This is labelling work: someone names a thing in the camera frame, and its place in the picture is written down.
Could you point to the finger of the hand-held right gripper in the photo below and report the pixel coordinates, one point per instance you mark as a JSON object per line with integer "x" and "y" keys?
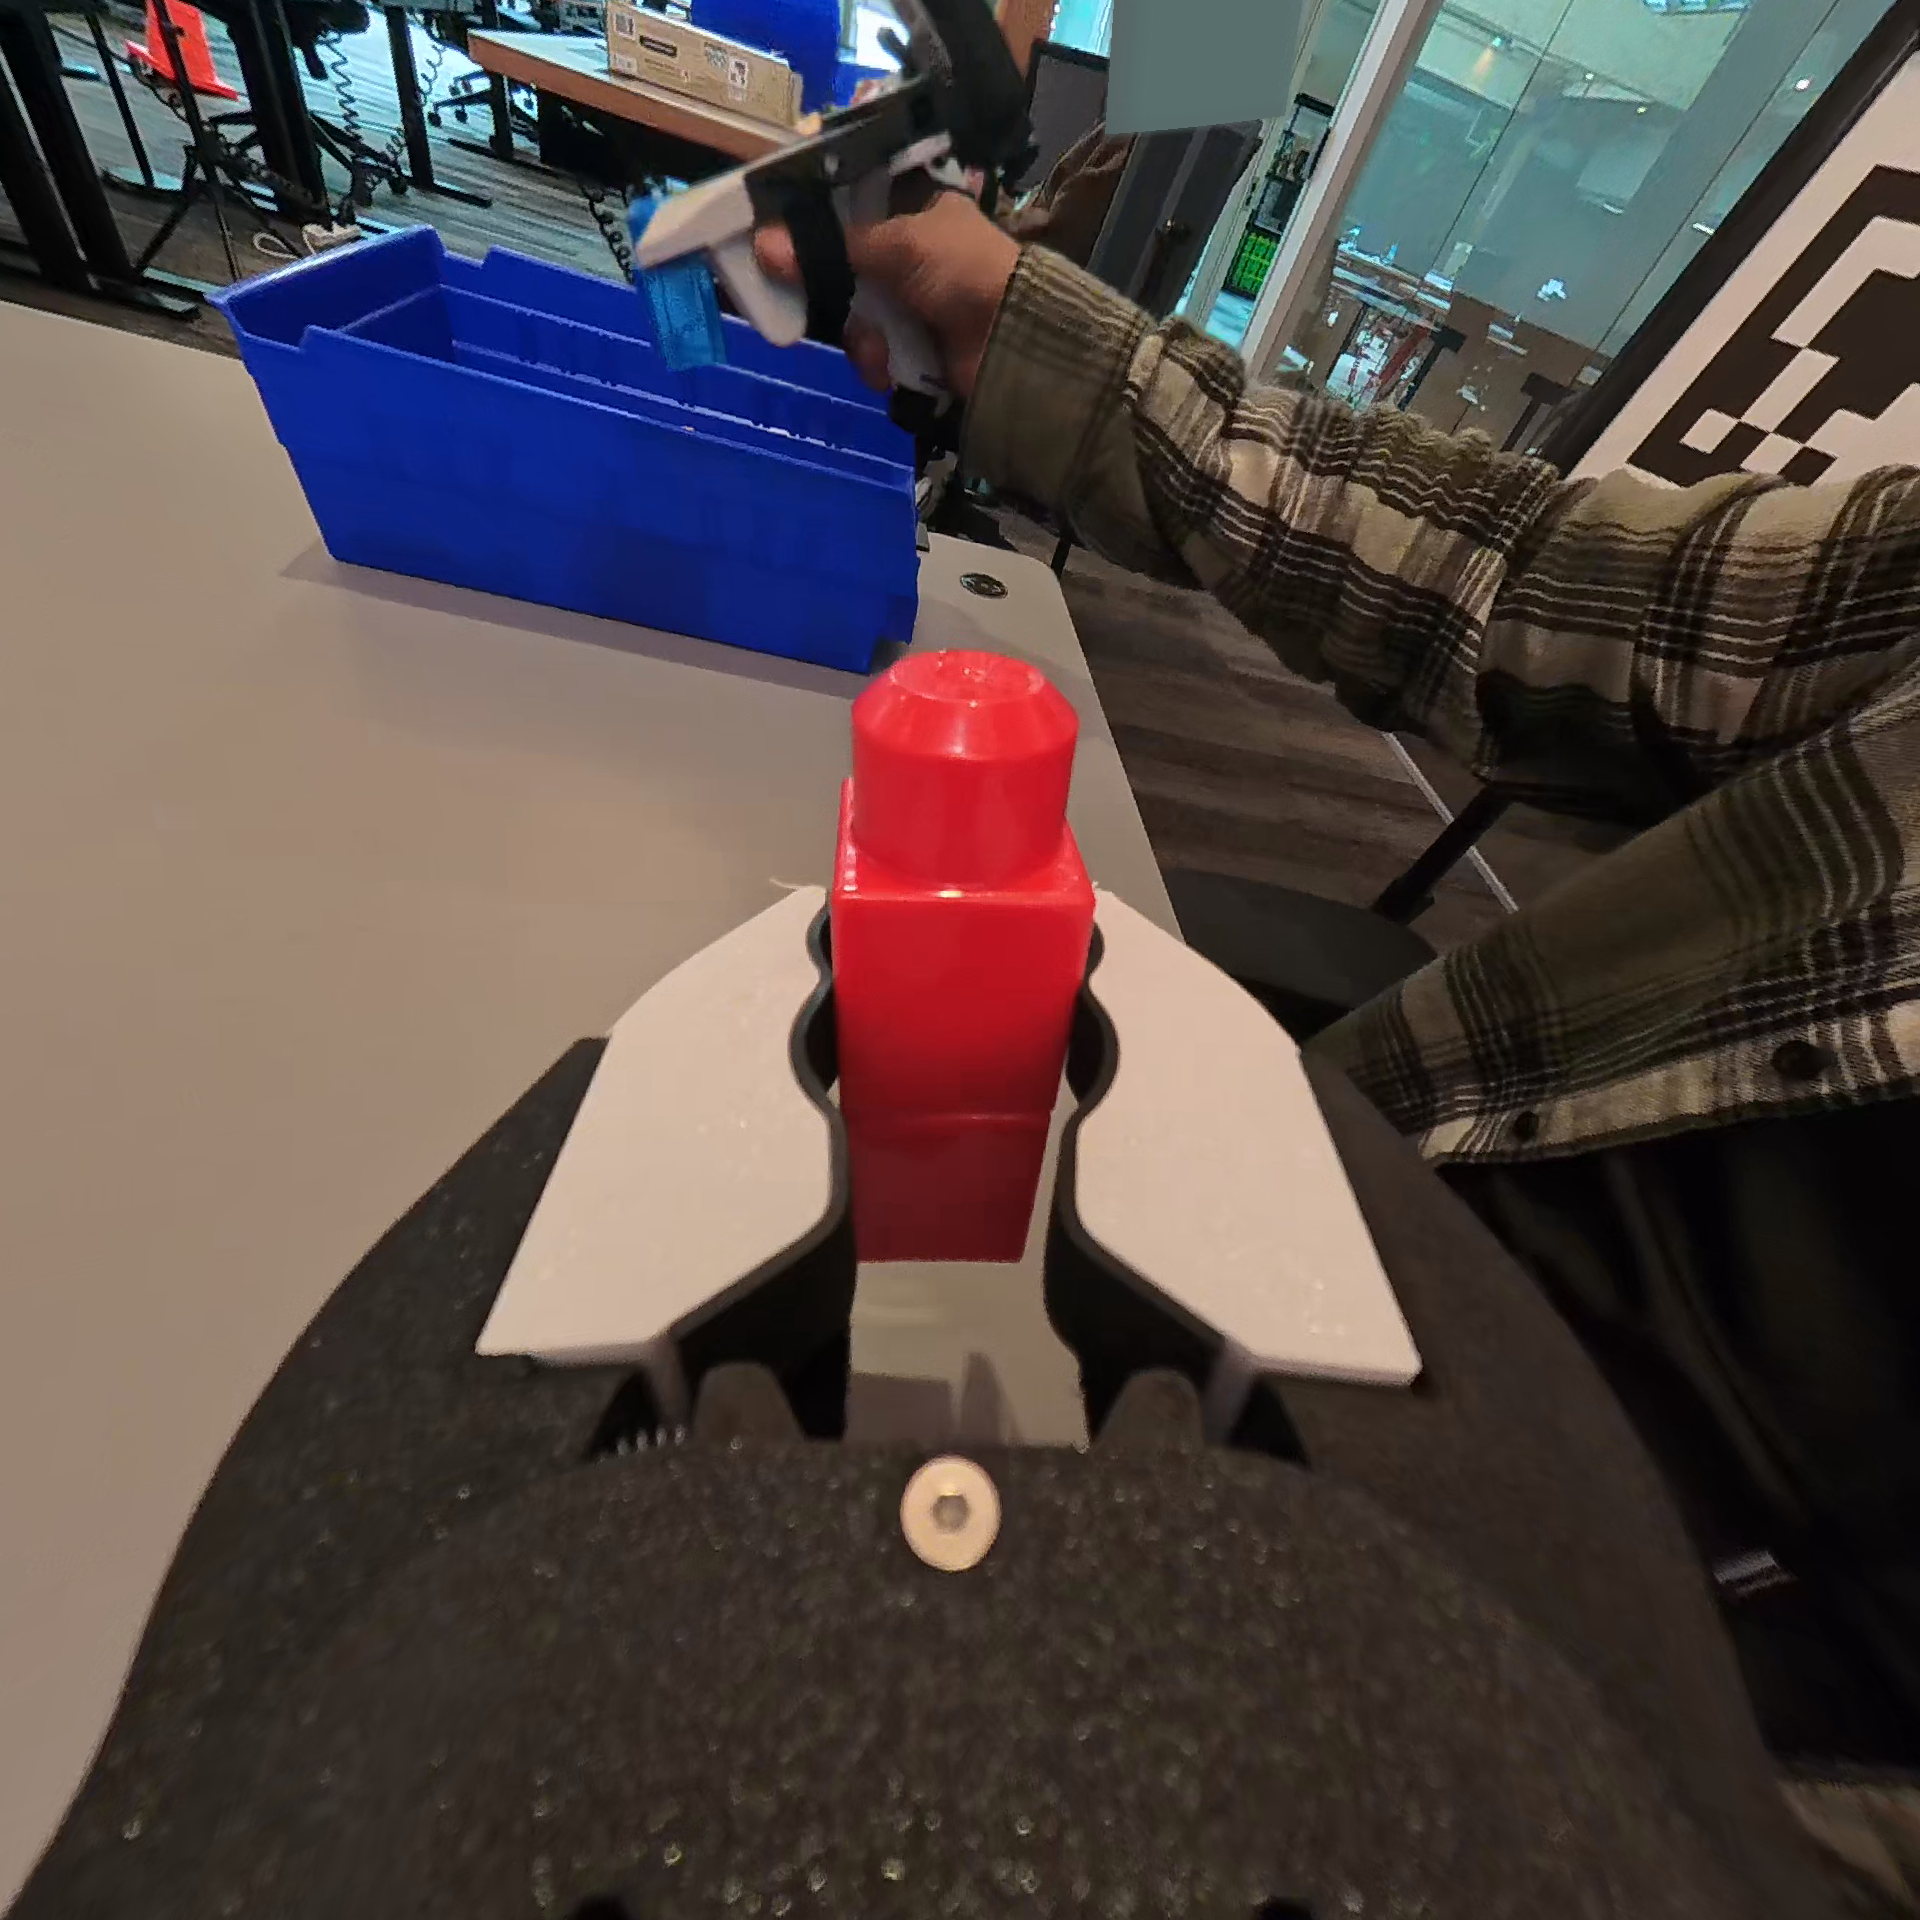
{"x": 713, "y": 217}

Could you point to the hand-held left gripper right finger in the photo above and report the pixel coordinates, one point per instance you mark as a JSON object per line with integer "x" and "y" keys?
{"x": 1230, "y": 1184}

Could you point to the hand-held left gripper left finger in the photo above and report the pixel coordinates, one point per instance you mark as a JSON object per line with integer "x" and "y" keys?
{"x": 674, "y": 1154}

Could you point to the blue mega block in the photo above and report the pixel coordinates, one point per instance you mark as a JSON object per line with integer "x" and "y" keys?
{"x": 681, "y": 315}

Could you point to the red mega block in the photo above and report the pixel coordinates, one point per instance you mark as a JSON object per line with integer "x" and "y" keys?
{"x": 945, "y": 1184}
{"x": 960, "y": 973}

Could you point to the blue plastic bin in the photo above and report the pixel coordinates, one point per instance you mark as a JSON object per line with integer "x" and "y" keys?
{"x": 570, "y": 511}

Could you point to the person's right forearm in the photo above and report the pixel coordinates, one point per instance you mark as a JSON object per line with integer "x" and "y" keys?
{"x": 1320, "y": 493}

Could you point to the person's right hand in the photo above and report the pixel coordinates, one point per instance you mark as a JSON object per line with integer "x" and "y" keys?
{"x": 945, "y": 271}

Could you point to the blue storage bin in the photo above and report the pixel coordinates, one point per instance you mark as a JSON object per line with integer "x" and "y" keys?
{"x": 780, "y": 37}

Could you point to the cardboard box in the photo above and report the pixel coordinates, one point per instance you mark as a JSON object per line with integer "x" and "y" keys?
{"x": 704, "y": 67}

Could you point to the wooden office desk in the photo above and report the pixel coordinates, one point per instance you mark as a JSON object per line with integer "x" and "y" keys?
{"x": 570, "y": 82}

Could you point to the person's torso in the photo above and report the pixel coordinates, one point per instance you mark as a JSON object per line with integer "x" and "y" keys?
{"x": 1651, "y": 1019}

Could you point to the black tripod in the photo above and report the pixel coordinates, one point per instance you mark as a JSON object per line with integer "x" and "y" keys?
{"x": 224, "y": 181}

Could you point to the orange cone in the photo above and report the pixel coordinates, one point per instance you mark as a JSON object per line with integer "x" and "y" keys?
{"x": 181, "y": 44}

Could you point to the framed marker sign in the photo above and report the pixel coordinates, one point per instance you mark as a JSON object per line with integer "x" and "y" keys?
{"x": 1845, "y": 300}

